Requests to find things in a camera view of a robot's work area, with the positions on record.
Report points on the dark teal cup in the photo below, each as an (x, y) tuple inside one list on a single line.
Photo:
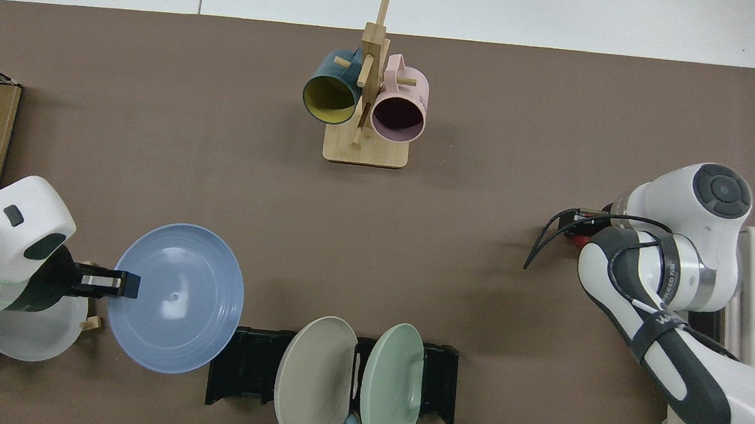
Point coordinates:
[(329, 95)]

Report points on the grey plate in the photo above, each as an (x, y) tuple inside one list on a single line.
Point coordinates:
[(32, 332)]

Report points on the wooden cup stand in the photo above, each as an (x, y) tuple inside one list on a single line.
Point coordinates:
[(366, 149)]

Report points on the beige plate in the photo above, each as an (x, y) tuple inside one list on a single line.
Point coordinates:
[(311, 384)]

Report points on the wooden plate rack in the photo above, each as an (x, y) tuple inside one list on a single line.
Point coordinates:
[(91, 324)]

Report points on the red yellow apple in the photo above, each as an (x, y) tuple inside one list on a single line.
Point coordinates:
[(577, 241)]

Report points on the black dish rack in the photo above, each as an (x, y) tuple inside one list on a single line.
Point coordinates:
[(248, 365)]

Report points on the pink cup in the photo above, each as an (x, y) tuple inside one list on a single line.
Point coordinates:
[(396, 114)]

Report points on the brown table cloth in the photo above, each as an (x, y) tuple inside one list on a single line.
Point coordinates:
[(218, 157)]

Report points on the pale green plate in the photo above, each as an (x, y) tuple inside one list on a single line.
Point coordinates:
[(392, 391)]

